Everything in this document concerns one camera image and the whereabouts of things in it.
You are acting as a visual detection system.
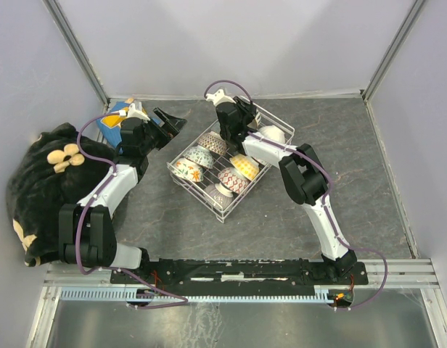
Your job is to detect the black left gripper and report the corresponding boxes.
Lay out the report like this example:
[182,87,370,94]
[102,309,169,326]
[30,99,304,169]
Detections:
[140,107,187,154]

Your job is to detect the white bowl teal leaf pattern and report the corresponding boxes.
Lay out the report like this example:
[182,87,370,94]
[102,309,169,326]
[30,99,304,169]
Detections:
[247,110,262,129]

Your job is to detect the white wire dish rack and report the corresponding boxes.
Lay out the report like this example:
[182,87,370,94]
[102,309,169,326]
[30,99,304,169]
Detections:
[166,95,296,224]

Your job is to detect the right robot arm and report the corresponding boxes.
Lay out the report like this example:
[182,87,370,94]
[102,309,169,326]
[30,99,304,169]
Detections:
[205,94,357,283]

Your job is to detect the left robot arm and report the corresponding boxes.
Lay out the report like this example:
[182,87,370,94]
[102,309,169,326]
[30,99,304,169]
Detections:
[59,104,187,283]

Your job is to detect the plain white ribbed bowl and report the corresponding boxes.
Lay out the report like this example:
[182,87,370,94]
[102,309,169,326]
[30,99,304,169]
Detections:
[259,125,286,144]

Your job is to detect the maroon tile pattern bowl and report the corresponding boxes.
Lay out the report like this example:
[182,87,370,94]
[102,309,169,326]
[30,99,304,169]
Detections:
[197,131,228,156]

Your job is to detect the white bowl orange flower pattern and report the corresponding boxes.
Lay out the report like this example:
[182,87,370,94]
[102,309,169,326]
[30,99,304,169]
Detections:
[172,157,203,183]

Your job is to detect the yellow sun pattern bowl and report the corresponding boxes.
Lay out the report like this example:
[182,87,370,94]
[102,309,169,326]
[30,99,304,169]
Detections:
[230,154,260,181]

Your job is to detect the grey striped bowl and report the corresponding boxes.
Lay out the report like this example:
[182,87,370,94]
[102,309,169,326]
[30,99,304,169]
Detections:
[204,183,234,211]

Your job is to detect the black plush flower blanket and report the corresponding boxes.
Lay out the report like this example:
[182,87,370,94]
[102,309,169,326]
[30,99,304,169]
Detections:
[6,123,114,267]

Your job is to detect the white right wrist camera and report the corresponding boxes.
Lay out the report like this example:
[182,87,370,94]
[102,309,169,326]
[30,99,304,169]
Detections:
[205,88,235,107]

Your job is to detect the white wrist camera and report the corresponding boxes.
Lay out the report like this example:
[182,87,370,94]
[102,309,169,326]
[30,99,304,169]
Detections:
[118,101,150,123]
[205,88,235,107]

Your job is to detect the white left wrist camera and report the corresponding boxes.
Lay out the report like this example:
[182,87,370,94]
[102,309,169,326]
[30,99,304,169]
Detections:
[118,101,150,123]

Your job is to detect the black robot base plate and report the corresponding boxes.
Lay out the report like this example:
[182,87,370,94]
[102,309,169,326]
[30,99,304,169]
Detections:
[110,257,369,295]

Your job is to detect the light blue cable duct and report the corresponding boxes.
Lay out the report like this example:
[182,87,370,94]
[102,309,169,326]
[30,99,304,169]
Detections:
[60,284,335,302]

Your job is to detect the aluminium frame rails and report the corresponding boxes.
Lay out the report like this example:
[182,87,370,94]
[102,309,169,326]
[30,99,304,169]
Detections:
[25,1,447,347]

